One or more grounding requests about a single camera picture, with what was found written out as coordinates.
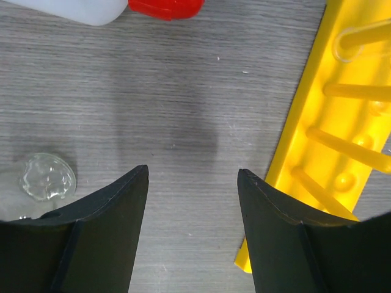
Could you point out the large clear test tube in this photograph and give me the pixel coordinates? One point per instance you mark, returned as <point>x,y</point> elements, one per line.
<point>367,41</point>

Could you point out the white squeeze bottle red cap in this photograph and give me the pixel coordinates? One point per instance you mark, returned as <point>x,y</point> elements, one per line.
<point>101,12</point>

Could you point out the yellow test tube rack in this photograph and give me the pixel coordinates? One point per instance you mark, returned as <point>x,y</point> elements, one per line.
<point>339,119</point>

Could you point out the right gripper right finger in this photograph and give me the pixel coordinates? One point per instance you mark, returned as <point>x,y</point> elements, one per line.
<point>294,247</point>

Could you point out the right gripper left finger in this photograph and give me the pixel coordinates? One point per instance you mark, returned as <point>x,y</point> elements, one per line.
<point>88,245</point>

